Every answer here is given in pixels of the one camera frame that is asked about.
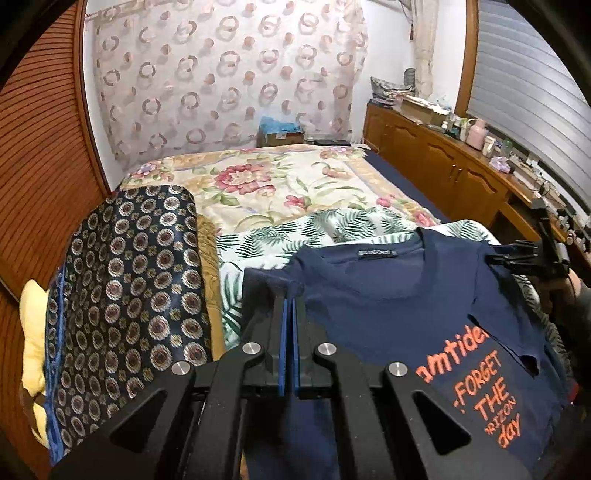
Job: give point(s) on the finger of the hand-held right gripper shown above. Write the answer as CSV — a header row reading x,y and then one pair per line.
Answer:
x,y
512,266
517,249

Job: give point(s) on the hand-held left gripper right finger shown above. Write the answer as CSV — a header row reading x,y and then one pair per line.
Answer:
x,y
295,369

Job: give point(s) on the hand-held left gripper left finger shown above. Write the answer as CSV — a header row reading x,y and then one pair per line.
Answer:
x,y
281,346

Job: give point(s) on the navy printed t-shirt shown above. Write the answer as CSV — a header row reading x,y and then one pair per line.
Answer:
x,y
392,300

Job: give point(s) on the person's right hand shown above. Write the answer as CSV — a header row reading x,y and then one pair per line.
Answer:
x,y
570,284

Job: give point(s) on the purple tissue box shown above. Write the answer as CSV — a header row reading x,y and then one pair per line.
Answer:
x,y
501,165

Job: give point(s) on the golden patterned folded quilt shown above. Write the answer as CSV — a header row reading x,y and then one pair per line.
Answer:
x,y
210,277

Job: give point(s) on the white leaf-print quilt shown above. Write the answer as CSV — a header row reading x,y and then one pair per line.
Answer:
x,y
258,249

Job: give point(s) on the green bottle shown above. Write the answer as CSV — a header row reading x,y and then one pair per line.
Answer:
x,y
508,146

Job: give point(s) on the wooden sideboard cabinet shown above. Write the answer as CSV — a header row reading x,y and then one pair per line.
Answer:
x,y
438,157

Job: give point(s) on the pink thermos jug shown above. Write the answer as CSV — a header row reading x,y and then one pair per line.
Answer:
x,y
476,134

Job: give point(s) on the navy bed sheet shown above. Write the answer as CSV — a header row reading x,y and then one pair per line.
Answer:
x,y
397,180

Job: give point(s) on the dark circle-patterned pillow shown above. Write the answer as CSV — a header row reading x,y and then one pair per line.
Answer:
x,y
129,300

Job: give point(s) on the floral blanket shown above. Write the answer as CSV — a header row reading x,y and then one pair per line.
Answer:
x,y
258,184

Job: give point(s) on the open cardboard box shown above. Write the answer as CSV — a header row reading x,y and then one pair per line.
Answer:
x,y
420,110

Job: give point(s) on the pile of folded fabrics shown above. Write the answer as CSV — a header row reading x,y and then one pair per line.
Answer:
x,y
392,90

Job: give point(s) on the small cardboard box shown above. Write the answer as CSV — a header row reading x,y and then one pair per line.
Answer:
x,y
281,139

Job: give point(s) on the black flat case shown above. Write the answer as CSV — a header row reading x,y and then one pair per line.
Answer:
x,y
330,141

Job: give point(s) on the beige tied curtain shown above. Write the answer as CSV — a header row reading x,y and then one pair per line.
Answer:
x,y
425,46

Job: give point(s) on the yellow plush toy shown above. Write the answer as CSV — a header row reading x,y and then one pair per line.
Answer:
x,y
32,332

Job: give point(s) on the sheer circle-print curtain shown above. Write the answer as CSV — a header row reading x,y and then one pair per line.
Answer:
x,y
207,69

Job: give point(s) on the wooden louvered wardrobe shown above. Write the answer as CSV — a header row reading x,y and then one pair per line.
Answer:
x,y
41,138

